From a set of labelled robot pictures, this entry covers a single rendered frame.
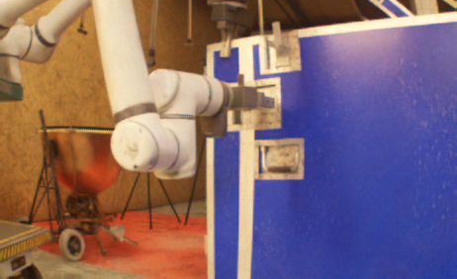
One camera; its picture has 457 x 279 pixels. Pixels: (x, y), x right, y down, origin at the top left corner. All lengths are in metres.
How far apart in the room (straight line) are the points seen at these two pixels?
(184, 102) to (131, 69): 0.16
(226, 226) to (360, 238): 0.43
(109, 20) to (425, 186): 0.78
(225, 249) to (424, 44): 0.81
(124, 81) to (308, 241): 0.61
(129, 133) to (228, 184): 0.53
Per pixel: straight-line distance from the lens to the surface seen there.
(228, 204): 1.28
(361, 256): 1.08
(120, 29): 0.88
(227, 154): 1.28
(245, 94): 1.06
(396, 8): 2.65
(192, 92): 0.96
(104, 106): 4.78
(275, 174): 1.18
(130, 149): 0.80
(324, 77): 1.12
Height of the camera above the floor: 0.64
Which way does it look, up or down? 5 degrees up
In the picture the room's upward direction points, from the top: straight up
